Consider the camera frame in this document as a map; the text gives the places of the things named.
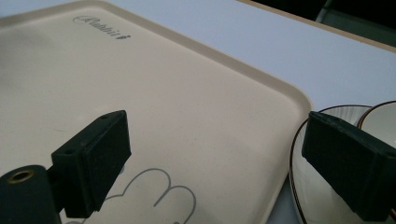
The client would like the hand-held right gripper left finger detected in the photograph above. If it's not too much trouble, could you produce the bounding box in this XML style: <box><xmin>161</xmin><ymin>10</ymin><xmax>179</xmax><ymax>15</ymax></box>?
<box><xmin>46</xmin><ymin>109</ymin><xmax>133</xmax><ymax>219</ymax></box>

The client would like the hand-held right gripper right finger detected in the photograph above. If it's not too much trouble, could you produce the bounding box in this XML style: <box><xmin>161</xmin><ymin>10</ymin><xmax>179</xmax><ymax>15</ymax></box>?
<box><xmin>301</xmin><ymin>110</ymin><xmax>396</xmax><ymax>222</ymax></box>

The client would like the white cup with brown rim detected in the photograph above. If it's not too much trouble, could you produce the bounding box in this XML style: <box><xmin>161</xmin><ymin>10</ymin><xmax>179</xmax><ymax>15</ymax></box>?
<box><xmin>358</xmin><ymin>100</ymin><xmax>396</xmax><ymax>149</ymax></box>

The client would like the white saucer with brown rim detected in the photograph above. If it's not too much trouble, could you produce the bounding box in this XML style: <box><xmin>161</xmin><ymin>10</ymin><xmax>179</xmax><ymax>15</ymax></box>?
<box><xmin>289</xmin><ymin>104</ymin><xmax>396</xmax><ymax>224</ymax></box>

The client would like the beige tray with grey print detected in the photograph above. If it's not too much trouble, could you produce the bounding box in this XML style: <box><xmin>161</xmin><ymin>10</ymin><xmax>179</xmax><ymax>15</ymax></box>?
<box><xmin>0</xmin><ymin>0</ymin><xmax>313</xmax><ymax>224</ymax></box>

